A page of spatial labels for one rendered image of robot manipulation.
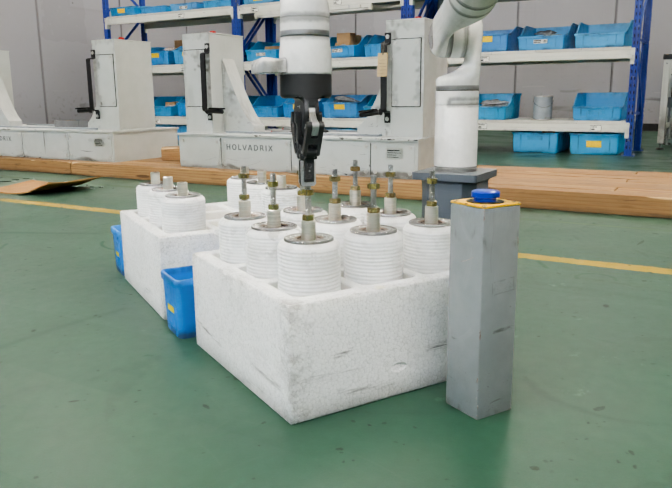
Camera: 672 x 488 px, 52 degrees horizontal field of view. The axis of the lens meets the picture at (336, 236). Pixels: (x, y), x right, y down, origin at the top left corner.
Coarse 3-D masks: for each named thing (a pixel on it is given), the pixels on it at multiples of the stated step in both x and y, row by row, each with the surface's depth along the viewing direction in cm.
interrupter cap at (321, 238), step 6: (294, 234) 106; (300, 234) 105; (318, 234) 105; (324, 234) 105; (288, 240) 101; (294, 240) 101; (300, 240) 103; (318, 240) 101; (324, 240) 101; (330, 240) 101
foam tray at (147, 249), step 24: (120, 216) 174; (216, 216) 172; (144, 240) 153; (168, 240) 142; (192, 240) 145; (216, 240) 147; (144, 264) 155; (168, 264) 143; (192, 264) 145; (144, 288) 158
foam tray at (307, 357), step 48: (240, 288) 108; (384, 288) 103; (432, 288) 108; (240, 336) 111; (288, 336) 95; (336, 336) 99; (384, 336) 104; (432, 336) 109; (288, 384) 97; (336, 384) 101; (384, 384) 106; (432, 384) 111
